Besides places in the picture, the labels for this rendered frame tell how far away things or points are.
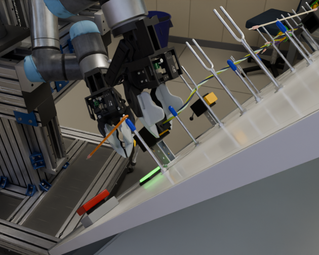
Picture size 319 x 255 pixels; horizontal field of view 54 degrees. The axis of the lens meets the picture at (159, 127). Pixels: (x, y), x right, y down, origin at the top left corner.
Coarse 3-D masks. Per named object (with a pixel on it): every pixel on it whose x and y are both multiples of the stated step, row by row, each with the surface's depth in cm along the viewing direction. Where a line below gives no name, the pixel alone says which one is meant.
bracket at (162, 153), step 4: (160, 140) 64; (156, 144) 64; (160, 144) 66; (164, 144) 65; (152, 148) 65; (156, 148) 64; (160, 148) 63; (164, 148) 65; (168, 148) 64; (156, 152) 65; (160, 152) 64; (164, 152) 66; (168, 152) 65; (160, 156) 64; (164, 156) 64; (168, 156) 65; (172, 156) 65; (176, 156) 65; (164, 160) 64; (168, 160) 63; (172, 160) 63; (168, 164) 62
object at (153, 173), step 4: (156, 168) 60; (160, 168) 60; (152, 172) 59; (156, 172) 59; (148, 176) 58; (152, 176) 58; (140, 180) 60; (144, 180) 59; (148, 180) 58; (140, 184) 60
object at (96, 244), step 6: (252, 96) 128; (228, 114) 118; (204, 132) 110; (180, 150) 102; (132, 186) 90; (78, 228) 79; (114, 234) 84; (60, 240) 77; (102, 240) 81; (108, 240) 83; (54, 246) 75; (84, 246) 76; (90, 246) 78; (96, 246) 80; (102, 246) 82; (48, 252) 74; (66, 252) 74; (72, 252) 74; (78, 252) 75; (84, 252) 77; (90, 252) 79
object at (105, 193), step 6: (102, 192) 53; (108, 192) 54; (96, 198) 53; (102, 198) 53; (84, 204) 51; (90, 204) 52; (96, 204) 53; (78, 210) 54; (84, 210) 52; (90, 210) 53
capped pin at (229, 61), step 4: (228, 60) 53; (228, 64) 53; (232, 64) 52; (232, 68) 53; (236, 68) 52; (236, 72) 53; (240, 76) 52; (244, 80) 52; (248, 84) 52; (248, 88) 52; (252, 92) 52; (256, 96) 52; (256, 100) 52; (260, 100) 52
